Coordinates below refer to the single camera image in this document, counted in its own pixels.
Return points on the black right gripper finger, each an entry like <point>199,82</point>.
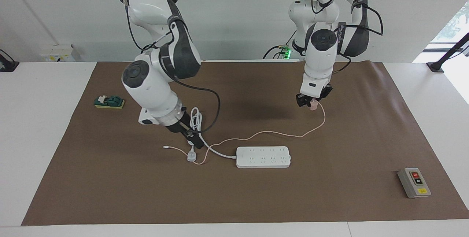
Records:
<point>191,139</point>
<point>198,143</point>

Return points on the white wall socket box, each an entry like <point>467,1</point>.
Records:
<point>58,54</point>

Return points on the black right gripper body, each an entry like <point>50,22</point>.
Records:
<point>179,125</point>

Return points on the green knife switch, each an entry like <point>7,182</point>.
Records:
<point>110,102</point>

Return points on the black desk clamp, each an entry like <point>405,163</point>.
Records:
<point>9,66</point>

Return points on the brown table mat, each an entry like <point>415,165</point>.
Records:
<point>329,193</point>

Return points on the green lit connector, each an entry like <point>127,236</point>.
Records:
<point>287,53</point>

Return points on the black angled stand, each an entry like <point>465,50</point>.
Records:
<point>436,67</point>

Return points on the white power strip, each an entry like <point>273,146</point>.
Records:
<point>191,156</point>
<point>263,156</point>

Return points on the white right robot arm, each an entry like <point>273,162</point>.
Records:
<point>150,90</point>

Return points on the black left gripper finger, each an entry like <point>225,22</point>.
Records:
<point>320,100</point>
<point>302,102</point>

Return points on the grey on-off switch box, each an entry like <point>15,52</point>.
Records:
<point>414,184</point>

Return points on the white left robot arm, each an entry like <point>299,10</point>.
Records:
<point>322,57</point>

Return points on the pink charger plug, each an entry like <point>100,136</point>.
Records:
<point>313,106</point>

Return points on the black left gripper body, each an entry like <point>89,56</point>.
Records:
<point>324,92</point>

